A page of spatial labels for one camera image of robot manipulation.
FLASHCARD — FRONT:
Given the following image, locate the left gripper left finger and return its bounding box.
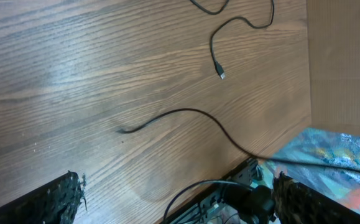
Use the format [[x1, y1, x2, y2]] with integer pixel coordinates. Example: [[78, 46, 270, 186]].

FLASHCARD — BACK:
[[0, 171, 86, 224]]

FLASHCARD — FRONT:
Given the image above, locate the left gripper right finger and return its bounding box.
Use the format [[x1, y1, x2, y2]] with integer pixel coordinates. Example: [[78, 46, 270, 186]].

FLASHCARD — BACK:
[[272, 172, 360, 224]]

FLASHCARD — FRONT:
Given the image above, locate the black USB cable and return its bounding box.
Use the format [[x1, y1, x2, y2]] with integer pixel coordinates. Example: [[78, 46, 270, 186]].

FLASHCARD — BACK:
[[188, 0, 275, 80]]

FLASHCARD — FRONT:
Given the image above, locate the colourful patterned floor mat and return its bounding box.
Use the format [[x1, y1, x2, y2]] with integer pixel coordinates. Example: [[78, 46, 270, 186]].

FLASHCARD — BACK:
[[261, 128, 360, 214]]

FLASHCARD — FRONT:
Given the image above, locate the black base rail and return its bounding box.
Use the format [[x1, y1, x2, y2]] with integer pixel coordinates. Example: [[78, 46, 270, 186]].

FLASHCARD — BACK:
[[160, 157, 275, 224]]

